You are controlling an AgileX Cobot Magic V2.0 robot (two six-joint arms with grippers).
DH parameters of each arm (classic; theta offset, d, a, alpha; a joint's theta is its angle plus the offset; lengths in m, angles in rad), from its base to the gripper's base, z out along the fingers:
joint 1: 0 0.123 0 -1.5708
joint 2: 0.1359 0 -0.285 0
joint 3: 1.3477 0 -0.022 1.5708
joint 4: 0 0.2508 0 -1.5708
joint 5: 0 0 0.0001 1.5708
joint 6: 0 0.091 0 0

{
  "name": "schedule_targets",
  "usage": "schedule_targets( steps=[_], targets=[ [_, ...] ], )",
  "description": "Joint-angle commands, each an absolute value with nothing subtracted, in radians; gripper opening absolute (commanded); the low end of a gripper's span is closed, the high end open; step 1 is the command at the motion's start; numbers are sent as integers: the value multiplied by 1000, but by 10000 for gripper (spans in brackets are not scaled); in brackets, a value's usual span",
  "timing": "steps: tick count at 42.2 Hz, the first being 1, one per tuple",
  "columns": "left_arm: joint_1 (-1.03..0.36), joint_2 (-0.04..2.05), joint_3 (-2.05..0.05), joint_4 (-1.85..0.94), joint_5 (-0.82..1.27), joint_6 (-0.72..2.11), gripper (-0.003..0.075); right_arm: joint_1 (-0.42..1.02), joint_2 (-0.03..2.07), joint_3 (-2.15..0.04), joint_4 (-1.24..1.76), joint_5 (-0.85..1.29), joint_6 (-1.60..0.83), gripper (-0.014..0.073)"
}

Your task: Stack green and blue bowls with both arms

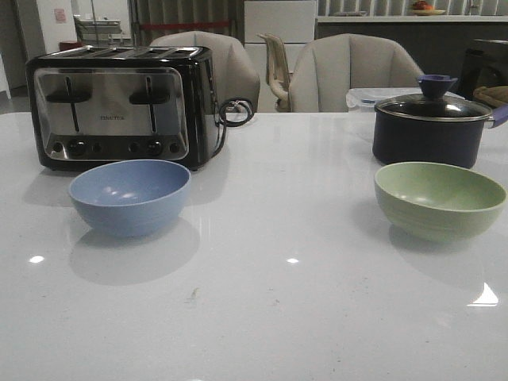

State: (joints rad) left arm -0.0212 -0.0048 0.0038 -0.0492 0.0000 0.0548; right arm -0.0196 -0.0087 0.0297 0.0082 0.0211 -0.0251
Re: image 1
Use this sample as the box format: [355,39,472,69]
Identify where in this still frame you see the green bowl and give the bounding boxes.
[374,162,507,242]

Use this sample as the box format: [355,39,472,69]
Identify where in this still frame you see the beige armchair left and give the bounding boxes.
[150,31,260,112]

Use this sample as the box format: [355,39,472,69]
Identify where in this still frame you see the black and chrome four-slot toaster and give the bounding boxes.
[26,45,225,171]

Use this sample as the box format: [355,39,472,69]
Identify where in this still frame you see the black appliance at right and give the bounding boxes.
[458,39,507,99]

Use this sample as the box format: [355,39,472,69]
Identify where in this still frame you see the beige armchair right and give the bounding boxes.
[288,33,423,113]

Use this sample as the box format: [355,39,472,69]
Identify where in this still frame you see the clear plastic food container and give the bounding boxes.
[345,87,465,114]

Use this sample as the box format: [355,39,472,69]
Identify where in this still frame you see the red barrier tape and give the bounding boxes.
[139,20,231,30]

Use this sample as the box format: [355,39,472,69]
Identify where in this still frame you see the white cabinet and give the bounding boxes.
[244,1,318,113]

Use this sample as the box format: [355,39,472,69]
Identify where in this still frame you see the tan oven mitt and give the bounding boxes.
[473,85,508,107]

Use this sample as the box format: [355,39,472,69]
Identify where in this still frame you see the fruit bowl on counter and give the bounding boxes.
[410,1,446,16]

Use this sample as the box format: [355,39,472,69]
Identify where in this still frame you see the dark blue cooking pot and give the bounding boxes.
[372,96,507,168]

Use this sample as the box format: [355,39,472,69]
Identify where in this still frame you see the cream office chair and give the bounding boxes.
[258,33,291,112]

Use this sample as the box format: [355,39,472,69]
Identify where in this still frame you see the black toaster power cord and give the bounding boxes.
[212,98,255,160]

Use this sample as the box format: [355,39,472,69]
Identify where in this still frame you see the blue bowl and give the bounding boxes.
[68,160,191,237]

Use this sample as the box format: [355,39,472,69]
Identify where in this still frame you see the beige armchair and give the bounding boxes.
[150,31,260,112]
[288,33,423,113]

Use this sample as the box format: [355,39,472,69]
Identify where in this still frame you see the glass pot lid blue knob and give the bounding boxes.
[375,75,493,122]

